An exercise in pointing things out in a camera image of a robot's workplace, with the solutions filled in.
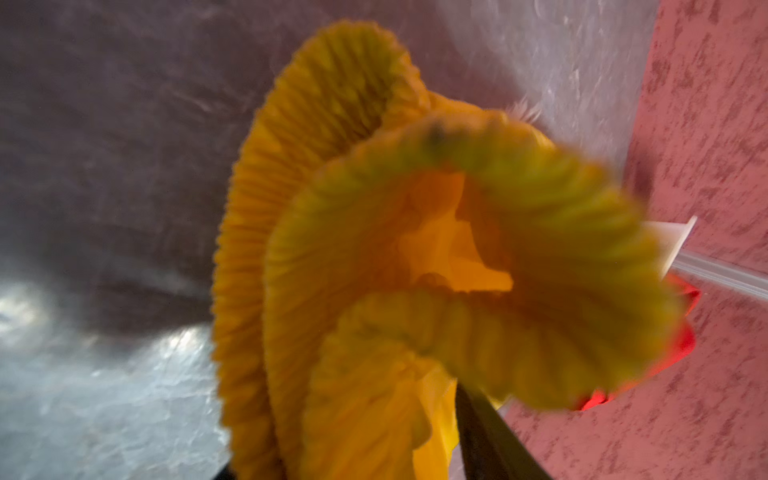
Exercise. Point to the right aluminium corner post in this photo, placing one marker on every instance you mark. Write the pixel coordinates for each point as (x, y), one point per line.
(742, 280)

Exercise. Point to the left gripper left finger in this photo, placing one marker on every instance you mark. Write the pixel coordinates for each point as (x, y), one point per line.
(225, 473)

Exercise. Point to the yellow shorts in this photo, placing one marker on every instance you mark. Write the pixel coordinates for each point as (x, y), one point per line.
(382, 244)

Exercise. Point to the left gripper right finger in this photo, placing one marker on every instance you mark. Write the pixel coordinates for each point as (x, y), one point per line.
(490, 449)

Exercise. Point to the white plastic basket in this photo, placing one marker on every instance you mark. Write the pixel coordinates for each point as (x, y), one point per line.
(671, 237)

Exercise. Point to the red shorts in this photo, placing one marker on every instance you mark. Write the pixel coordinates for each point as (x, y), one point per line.
(682, 345)

